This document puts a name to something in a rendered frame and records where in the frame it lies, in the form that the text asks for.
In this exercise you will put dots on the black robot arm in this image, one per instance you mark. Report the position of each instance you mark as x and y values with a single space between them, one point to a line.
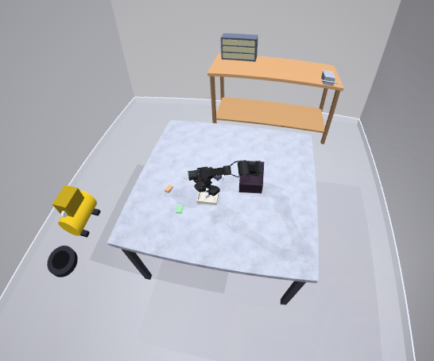
204 173

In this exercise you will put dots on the white shallow tray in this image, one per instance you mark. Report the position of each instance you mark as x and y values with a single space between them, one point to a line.
211 200

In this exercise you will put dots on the orange rectangular block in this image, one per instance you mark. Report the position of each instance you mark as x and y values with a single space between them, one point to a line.
169 188

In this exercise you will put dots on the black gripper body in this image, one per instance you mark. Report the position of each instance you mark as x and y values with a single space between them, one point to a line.
213 190

